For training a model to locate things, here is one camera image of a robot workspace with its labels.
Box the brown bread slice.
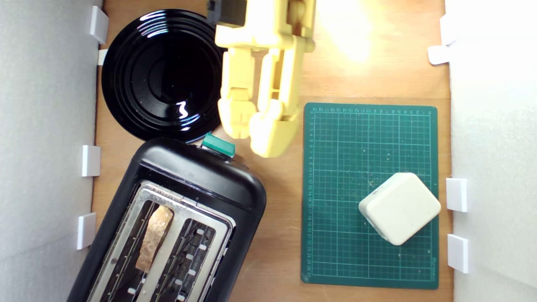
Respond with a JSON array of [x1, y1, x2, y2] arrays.
[[135, 205, 174, 272]]

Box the green toaster lever knob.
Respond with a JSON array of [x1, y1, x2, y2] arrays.
[[201, 133, 236, 159]]

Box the black two-slot toaster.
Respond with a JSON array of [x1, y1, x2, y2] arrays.
[[67, 138, 267, 302]]

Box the green cutting mat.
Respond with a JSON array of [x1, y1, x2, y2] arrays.
[[301, 102, 439, 290]]

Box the black round plate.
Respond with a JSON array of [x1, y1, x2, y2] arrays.
[[102, 9, 229, 142]]

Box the white square block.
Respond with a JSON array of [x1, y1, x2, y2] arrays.
[[358, 172, 442, 246]]

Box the white wall clip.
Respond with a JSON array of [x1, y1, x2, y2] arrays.
[[81, 145, 101, 177], [447, 234, 469, 274], [446, 178, 468, 213], [89, 5, 109, 44], [76, 212, 97, 250], [428, 44, 451, 65], [439, 15, 452, 46]]

